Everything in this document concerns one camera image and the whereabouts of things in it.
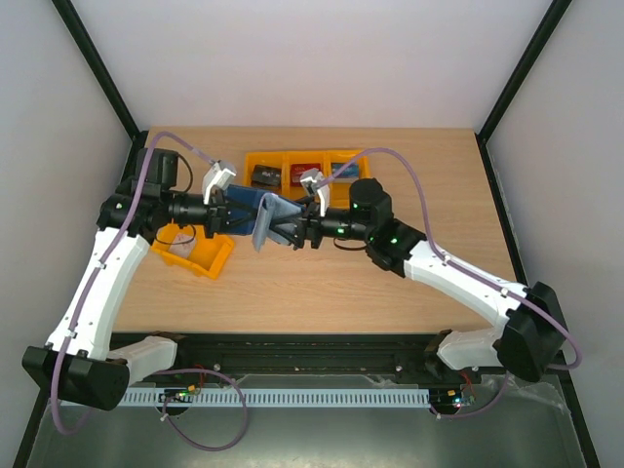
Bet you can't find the red card stack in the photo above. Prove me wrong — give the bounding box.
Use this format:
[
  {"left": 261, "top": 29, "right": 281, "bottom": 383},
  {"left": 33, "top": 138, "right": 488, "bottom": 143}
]
[{"left": 290, "top": 163, "right": 322, "bottom": 187}]

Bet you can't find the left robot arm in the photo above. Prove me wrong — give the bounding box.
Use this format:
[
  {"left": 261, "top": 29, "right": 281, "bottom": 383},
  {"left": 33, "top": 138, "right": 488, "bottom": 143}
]
[{"left": 22, "top": 148, "right": 237, "bottom": 410}]

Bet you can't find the white slotted cable duct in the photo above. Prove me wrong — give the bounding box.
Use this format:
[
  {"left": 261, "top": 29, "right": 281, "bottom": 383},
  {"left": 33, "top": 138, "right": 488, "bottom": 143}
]
[{"left": 120, "top": 388, "right": 430, "bottom": 409}]

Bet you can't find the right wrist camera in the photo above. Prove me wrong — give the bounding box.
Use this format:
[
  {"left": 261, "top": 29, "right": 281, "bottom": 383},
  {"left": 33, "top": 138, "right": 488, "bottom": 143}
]
[{"left": 300, "top": 169, "right": 331, "bottom": 217}]

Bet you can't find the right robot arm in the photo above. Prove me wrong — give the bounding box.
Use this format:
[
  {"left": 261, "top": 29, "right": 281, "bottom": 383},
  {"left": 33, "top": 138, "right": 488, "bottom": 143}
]
[{"left": 253, "top": 178, "right": 565, "bottom": 382}]

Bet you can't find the yellow three-compartment bin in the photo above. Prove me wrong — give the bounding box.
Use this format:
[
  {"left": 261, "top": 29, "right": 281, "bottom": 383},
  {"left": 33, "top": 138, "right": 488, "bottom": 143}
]
[{"left": 243, "top": 149, "right": 371, "bottom": 209}]

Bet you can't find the blue leather card holder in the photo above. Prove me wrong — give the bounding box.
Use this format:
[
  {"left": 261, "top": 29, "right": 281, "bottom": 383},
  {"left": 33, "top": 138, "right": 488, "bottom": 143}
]
[{"left": 224, "top": 185, "right": 295, "bottom": 252}]

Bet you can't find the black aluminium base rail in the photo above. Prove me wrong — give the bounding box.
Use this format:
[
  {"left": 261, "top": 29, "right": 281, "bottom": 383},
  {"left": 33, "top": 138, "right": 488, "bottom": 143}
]
[{"left": 111, "top": 332, "right": 571, "bottom": 386}]

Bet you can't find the card in small bin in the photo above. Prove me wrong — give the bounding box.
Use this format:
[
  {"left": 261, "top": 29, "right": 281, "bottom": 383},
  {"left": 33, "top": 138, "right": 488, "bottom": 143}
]
[{"left": 169, "top": 232, "right": 196, "bottom": 258}]

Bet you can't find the black card stack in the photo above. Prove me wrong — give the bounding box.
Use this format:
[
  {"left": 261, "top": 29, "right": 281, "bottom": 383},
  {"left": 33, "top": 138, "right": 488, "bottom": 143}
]
[{"left": 251, "top": 165, "right": 282, "bottom": 188}]

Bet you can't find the blue card stack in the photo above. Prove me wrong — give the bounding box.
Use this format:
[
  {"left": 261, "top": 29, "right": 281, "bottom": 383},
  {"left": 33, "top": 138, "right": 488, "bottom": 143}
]
[{"left": 331, "top": 162, "right": 360, "bottom": 179}]

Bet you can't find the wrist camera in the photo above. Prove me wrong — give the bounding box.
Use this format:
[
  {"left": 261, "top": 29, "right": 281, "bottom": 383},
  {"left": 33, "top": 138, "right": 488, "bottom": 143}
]
[
  {"left": 300, "top": 169, "right": 331, "bottom": 217},
  {"left": 202, "top": 160, "right": 237, "bottom": 205}
]

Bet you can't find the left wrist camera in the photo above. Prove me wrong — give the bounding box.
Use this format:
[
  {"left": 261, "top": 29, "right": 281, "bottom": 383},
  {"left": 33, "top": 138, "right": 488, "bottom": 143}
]
[{"left": 202, "top": 160, "right": 237, "bottom": 205}]

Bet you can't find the small yellow bin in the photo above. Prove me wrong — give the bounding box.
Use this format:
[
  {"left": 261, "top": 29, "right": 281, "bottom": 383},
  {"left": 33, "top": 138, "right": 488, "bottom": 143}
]
[{"left": 150, "top": 223, "right": 235, "bottom": 280}]

